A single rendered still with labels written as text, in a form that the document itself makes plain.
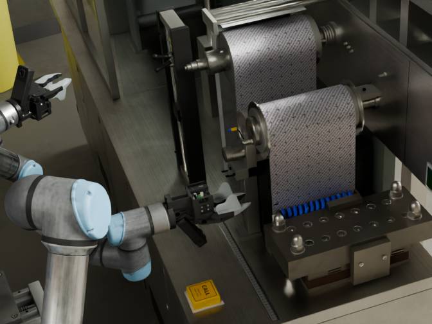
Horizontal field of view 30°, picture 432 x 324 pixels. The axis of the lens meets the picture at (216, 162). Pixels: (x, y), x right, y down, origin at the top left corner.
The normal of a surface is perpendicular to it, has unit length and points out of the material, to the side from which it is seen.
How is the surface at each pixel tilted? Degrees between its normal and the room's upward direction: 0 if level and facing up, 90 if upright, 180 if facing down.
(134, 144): 0
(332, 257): 90
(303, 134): 90
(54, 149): 0
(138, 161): 0
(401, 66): 90
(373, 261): 90
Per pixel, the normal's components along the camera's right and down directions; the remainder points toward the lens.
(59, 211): -0.32, 0.01
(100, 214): 0.95, -0.02
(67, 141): -0.09, -0.82
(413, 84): -0.94, 0.25
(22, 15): 0.43, 0.47
